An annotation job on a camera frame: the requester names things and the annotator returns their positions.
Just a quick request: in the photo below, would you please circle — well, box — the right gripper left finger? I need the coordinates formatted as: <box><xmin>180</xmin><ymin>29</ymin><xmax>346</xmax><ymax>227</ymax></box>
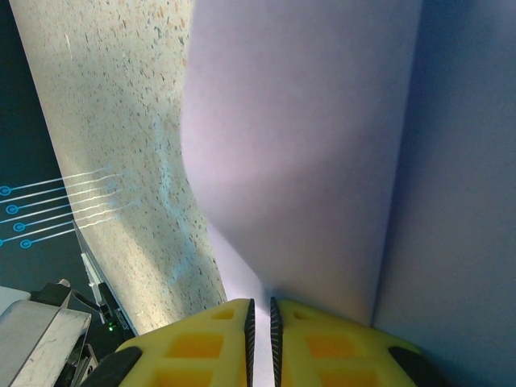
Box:
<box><xmin>98</xmin><ymin>297</ymin><xmax>256</xmax><ymax>387</ymax></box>

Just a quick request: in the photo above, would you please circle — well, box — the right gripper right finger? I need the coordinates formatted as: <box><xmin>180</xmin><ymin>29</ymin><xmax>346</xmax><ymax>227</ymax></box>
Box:
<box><xmin>268</xmin><ymin>296</ymin><xmax>451</xmax><ymax>387</ymax></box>

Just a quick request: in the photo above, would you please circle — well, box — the black module with green light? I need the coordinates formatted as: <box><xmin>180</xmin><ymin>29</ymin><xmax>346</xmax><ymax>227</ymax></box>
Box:
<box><xmin>96</xmin><ymin>280</ymin><xmax>136</xmax><ymax>338</ymax></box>

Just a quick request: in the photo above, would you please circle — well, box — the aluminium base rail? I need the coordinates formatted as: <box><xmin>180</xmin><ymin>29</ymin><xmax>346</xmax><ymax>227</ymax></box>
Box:
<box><xmin>0</xmin><ymin>281</ymin><xmax>93</xmax><ymax>387</ymax></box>

